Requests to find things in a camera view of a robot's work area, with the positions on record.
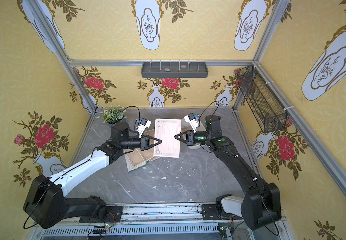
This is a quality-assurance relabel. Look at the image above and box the white oval storage box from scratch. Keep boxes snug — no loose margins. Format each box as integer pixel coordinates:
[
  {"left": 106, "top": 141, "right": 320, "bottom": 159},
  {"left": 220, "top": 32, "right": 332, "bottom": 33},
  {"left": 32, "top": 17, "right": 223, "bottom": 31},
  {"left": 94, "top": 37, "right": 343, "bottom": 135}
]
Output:
[{"left": 181, "top": 119, "right": 206, "bottom": 150}]

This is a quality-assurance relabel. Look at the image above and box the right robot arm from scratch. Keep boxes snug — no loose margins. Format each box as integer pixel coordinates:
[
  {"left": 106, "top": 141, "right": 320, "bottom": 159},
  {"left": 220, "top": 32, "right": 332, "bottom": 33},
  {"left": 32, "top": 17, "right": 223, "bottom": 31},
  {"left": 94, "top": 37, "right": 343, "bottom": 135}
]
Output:
[{"left": 175, "top": 116, "right": 282, "bottom": 230}]

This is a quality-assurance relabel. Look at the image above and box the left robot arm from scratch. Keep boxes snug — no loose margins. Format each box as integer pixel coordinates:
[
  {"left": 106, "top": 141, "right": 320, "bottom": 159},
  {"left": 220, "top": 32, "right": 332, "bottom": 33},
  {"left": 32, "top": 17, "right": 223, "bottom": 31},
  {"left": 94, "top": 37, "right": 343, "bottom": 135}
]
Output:
[{"left": 23, "top": 122, "right": 162, "bottom": 229}]

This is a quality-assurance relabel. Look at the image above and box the potted green plant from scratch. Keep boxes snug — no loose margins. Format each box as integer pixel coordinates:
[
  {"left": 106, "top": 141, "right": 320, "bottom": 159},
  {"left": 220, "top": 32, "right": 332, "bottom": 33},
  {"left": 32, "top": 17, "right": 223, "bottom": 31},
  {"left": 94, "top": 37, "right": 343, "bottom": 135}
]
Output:
[{"left": 100, "top": 106, "right": 126, "bottom": 128}]

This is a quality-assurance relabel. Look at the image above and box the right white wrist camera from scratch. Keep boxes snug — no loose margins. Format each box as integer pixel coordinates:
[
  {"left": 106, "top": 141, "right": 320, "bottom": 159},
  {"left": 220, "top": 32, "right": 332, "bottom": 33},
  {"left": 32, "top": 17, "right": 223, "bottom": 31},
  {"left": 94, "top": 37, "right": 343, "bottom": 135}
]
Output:
[{"left": 184, "top": 113, "right": 200, "bottom": 133}]

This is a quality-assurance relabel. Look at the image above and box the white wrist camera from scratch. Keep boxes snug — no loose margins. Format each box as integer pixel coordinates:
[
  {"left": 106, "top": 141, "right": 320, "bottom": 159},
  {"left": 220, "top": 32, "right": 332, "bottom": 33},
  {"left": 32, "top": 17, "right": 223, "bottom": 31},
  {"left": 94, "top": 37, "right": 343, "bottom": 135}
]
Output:
[
  {"left": 184, "top": 113, "right": 200, "bottom": 133},
  {"left": 136, "top": 118, "right": 152, "bottom": 138}
]

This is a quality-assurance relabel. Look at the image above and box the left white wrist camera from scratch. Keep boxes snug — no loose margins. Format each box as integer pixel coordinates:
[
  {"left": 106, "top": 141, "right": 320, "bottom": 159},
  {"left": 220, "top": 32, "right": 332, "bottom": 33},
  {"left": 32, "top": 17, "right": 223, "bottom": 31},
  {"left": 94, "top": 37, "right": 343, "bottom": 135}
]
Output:
[{"left": 136, "top": 118, "right": 152, "bottom": 138}]

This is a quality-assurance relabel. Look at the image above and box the grey wall shelf tray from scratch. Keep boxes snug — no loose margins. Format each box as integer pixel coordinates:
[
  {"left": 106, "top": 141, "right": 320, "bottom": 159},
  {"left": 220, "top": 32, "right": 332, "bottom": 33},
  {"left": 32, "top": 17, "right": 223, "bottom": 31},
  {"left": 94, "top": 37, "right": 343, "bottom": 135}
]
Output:
[{"left": 141, "top": 61, "right": 209, "bottom": 79}]

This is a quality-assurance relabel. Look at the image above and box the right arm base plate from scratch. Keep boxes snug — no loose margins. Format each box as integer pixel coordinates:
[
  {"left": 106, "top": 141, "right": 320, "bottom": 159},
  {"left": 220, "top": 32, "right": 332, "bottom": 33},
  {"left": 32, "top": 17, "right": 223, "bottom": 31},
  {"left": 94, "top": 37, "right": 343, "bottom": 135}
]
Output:
[{"left": 197, "top": 204, "right": 242, "bottom": 221}]

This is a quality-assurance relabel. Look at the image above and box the black wire mesh basket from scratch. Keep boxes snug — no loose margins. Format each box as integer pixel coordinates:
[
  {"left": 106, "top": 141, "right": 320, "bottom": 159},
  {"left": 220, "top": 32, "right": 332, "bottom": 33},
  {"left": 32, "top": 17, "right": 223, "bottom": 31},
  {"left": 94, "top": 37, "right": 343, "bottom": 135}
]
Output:
[{"left": 237, "top": 66, "right": 288, "bottom": 134}]

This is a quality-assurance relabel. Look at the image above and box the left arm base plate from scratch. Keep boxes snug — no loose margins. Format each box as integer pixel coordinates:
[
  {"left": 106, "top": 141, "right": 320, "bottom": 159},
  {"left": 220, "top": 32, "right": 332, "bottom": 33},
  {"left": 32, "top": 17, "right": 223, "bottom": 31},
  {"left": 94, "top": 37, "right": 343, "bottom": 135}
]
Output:
[{"left": 79, "top": 205, "right": 123, "bottom": 224}]

